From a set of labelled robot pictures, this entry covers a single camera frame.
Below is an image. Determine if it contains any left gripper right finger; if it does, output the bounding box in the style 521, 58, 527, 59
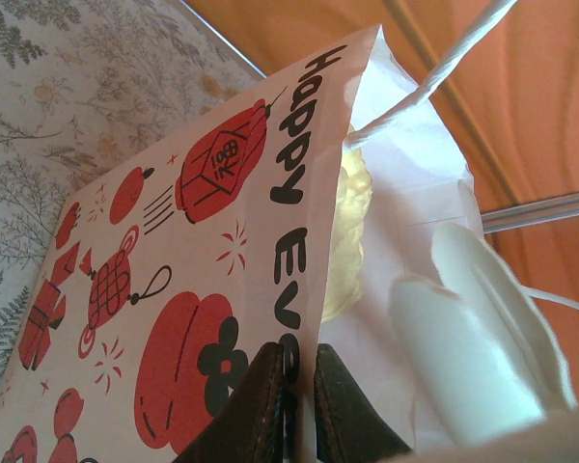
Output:
313, 342, 414, 463

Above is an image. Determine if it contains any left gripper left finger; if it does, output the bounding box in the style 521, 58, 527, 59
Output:
173, 341, 290, 463

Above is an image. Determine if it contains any yellow striped fake bread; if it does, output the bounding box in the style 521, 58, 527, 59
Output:
320, 147, 376, 325

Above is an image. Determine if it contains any white red printed paper bag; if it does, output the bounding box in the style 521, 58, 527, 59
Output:
0, 0, 579, 463

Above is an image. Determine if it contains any floral tablecloth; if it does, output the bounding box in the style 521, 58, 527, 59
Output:
0, 0, 266, 421

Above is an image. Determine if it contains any aluminium frame post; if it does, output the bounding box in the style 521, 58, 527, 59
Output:
481, 189, 579, 233

